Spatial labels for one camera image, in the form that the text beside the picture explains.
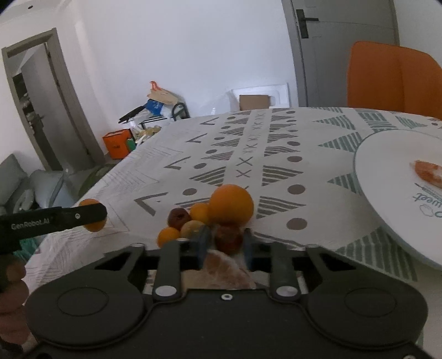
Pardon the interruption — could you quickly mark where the black elongated object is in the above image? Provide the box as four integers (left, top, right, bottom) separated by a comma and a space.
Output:
118, 105, 148, 124

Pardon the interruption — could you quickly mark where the dark red jujube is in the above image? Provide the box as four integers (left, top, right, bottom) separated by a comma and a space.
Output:
214, 224, 244, 256
168, 208, 191, 230

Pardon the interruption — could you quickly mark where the teal cloth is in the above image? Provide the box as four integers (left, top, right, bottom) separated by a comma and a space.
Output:
19, 238, 39, 257

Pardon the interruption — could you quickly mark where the pale yellow plastic bag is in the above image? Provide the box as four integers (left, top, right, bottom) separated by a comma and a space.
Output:
133, 126, 162, 142

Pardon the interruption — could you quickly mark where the blue and white bag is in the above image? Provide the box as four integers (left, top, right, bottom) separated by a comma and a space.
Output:
144, 99, 164, 116

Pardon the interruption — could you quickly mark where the small orange kumquat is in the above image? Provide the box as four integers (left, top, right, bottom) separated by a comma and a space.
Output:
79, 198, 106, 232
190, 203, 210, 223
157, 227, 181, 248

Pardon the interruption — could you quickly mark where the person's left hand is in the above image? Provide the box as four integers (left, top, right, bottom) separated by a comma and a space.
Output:
0, 254, 30, 344

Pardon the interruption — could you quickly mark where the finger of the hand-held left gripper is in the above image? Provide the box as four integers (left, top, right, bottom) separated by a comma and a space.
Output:
52, 203, 107, 232

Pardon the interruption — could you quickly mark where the grey door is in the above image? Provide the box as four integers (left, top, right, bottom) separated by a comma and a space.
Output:
281, 0, 401, 108

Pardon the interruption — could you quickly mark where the white round plate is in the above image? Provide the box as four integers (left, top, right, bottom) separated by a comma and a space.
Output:
354, 129, 442, 270

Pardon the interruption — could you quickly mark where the brown cardboard sheet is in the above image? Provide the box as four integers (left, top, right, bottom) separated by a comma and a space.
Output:
239, 94, 271, 111

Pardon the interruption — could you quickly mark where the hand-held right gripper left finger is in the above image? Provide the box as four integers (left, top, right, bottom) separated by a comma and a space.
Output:
93, 226, 212, 302

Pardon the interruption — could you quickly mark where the black metal rack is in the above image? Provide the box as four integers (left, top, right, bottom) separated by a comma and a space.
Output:
171, 102, 190, 122

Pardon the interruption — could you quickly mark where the grey doorway frame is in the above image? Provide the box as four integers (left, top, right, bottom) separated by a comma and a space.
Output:
1, 28, 105, 170

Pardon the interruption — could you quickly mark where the large orange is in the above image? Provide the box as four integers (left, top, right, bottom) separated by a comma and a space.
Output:
209, 184, 255, 227

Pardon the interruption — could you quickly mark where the yellow-green round fruit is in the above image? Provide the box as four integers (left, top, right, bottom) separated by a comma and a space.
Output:
180, 220, 206, 241

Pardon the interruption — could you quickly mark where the black door handle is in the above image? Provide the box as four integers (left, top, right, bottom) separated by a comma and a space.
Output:
296, 9, 319, 38

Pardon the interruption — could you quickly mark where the grey cushion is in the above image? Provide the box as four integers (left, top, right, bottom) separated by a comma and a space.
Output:
29, 169, 65, 210
0, 154, 29, 208

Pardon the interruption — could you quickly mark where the white foam board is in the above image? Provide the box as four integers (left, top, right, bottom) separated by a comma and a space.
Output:
231, 83, 290, 112

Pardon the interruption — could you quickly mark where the orange box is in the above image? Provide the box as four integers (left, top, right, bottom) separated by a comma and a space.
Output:
102, 130, 133, 160

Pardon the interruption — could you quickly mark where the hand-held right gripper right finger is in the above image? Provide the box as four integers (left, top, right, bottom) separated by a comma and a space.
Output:
242, 228, 363, 299

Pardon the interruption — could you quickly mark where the orange chair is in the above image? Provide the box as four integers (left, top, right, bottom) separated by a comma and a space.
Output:
347, 41, 442, 117

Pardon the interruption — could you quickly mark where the brown paper bag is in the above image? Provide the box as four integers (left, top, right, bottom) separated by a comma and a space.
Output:
146, 81, 178, 105

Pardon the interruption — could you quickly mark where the white patterned tablecloth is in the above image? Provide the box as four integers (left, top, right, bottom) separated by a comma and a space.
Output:
24, 107, 442, 294

